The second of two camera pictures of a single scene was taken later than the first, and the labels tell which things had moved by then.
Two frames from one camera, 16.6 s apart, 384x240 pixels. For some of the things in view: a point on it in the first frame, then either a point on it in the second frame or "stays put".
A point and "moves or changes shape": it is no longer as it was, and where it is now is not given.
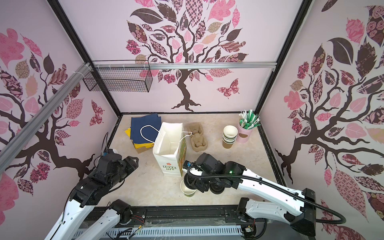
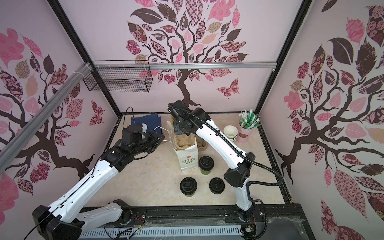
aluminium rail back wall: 182,65 stays put
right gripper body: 202,183 to 178,128
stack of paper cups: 229,135 stays put
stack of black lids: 216,188 stays put
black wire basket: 119,76 stays put
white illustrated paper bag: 170,148 moves or changes shape
